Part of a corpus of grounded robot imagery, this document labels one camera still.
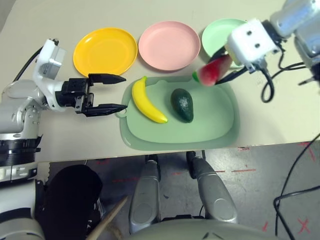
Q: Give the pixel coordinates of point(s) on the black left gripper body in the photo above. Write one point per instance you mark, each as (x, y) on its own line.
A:
(75, 92)

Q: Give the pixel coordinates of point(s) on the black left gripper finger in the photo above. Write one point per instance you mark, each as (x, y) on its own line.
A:
(107, 109)
(107, 78)

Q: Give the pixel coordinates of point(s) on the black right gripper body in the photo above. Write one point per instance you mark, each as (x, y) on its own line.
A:
(257, 65)

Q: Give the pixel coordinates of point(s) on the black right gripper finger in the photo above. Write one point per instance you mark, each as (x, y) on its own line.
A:
(220, 53)
(231, 76)

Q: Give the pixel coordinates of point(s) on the red toy watermelon slice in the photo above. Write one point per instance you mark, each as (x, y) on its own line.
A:
(213, 71)

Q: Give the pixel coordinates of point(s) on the dark green toy avocado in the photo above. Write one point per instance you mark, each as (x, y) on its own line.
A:
(182, 105)

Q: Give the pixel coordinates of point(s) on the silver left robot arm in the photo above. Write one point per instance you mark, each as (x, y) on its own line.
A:
(22, 112)

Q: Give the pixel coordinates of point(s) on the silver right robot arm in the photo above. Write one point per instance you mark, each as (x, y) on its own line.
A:
(295, 17)

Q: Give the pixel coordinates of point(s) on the mint green plastic plate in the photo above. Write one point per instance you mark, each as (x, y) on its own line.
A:
(215, 37)

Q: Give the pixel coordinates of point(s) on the yellow plastic plate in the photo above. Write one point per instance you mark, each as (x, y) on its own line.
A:
(105, 51)

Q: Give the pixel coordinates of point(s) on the yellow toy banana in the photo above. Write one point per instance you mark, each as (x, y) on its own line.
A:
(145, 102)

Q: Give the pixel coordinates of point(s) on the pink plastic plate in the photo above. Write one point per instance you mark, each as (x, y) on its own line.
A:
(170, 46)

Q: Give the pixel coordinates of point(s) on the green plastic tray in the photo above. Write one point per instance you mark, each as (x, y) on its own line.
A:
(200, 125)

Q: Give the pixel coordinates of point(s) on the silver left robot leg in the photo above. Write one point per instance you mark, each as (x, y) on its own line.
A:
(145, 195)

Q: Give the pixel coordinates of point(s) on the silver robot leg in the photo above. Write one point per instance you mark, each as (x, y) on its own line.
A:
(145, 195)
(215, 192)

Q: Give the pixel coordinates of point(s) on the black cloth bundle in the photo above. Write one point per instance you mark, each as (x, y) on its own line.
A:
(70, 195)

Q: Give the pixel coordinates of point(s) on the wooden stick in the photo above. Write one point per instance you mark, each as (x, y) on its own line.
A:
(110, 216)

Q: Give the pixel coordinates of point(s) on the silver right robot leg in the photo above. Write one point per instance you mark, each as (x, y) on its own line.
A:
(215, 192)

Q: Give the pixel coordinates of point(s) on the grey robot torso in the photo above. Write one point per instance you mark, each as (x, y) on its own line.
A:
(200, 231)

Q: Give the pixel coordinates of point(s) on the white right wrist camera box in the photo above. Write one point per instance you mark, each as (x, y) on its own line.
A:
(252, 40)

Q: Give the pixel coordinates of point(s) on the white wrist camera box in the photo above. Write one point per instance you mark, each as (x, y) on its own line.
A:
(50, 57)
(252, 40)

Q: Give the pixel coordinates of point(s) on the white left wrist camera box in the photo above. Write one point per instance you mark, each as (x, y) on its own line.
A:
(50, 57)

